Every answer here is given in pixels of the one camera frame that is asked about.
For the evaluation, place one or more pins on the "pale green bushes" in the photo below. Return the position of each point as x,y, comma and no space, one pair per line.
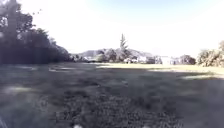
210,57

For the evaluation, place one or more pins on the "dry grass field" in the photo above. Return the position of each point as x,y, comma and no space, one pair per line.
110,96

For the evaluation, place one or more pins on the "tall conifer tree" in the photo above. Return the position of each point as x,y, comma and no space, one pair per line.
123,45

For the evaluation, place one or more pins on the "distant hill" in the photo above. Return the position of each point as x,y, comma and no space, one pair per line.
93,52

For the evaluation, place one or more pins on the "dense wood of trees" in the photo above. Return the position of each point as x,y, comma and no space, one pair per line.
23,46

